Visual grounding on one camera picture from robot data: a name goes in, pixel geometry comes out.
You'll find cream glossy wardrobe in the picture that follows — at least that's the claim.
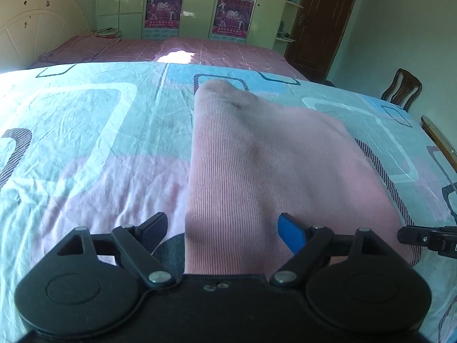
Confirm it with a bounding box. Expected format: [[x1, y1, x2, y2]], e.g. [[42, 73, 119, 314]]
[[95, 0, 285, 49]]

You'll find dark brown wooden door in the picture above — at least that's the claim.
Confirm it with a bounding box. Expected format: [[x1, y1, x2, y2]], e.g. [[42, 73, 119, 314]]
[[285, 0, 356, 82]]

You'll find cream corner shelf unit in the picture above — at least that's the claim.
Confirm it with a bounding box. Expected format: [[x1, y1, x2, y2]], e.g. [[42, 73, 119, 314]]
[[273, 0, 303, 56]]

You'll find lower right pink poster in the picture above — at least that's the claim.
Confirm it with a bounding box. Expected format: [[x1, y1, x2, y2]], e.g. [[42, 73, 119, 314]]
[[210, 0, 254, 43]]

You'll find dark wooden chair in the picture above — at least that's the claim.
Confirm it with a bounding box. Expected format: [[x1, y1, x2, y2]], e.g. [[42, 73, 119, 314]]
[[381, 68, 423, 111]]

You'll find cream rounded headboard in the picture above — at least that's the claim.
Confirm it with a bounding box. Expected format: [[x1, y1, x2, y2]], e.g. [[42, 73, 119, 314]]
[[0, 0, 91, 73]]

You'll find pink knit sweater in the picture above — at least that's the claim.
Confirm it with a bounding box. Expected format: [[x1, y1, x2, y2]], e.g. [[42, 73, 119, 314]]
[[185, 80, 421, 276]]

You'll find lower left pink poster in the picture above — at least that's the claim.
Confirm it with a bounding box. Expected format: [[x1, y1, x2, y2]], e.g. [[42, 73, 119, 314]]
[[142, 0, 183, 41]]

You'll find pink plaid quilt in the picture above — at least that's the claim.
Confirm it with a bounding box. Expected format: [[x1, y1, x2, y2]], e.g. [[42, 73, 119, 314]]
[[31, 36, 306, 80]]

